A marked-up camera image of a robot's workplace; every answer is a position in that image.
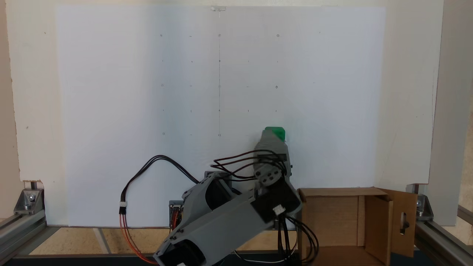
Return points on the aluminium frame rail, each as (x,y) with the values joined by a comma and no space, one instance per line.
(443,240)
(18,229)

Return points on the open cardboard box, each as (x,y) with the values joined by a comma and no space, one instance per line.
(332,221)

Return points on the aluminium corner bracket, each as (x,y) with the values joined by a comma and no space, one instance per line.
(425,210)
(29,201)

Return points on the green die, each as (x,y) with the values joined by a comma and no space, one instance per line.
(277,131)

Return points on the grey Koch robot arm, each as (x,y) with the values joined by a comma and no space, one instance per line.
(221,221)

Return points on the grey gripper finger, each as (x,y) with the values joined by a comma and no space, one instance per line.
(268,137)

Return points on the white paper sheet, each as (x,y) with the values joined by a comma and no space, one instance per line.
(111,92)

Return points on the clear tape strip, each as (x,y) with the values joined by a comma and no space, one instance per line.
(218,8)

